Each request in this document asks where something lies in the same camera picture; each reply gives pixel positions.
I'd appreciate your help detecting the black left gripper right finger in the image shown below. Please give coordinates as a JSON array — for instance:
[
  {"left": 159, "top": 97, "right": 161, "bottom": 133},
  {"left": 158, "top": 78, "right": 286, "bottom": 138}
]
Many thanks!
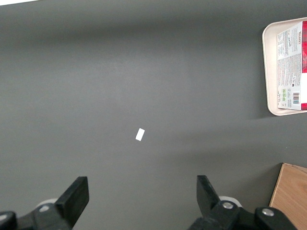
[{"left": 189, "top": 175, "right": 298, "bottom": 230}]

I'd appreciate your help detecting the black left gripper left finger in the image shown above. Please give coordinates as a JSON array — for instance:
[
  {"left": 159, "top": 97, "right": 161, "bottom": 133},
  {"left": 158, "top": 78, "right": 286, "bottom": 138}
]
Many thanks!
[{"left": 0, "top": 176, "right": 90, "bottom": 230}]

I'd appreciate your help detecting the cream plastic tray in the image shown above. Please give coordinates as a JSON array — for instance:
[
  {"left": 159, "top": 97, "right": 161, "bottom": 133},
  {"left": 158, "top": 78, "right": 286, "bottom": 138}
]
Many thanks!
[{"left": 261, "top": 17, "right": 307, "bottom": 116}]

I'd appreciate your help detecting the wooden drawer cabinet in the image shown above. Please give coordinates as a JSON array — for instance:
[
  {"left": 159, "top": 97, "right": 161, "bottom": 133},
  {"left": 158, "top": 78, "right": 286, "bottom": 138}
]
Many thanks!
[{"left": 269, "top": 162, "right": 307, "bottom": 223}]

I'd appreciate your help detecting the red white biscuit box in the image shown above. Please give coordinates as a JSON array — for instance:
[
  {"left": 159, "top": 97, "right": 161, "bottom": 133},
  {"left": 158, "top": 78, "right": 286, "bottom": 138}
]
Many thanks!
[{"left": 275, "top": 20, "right": 307, "bottom": 111}]

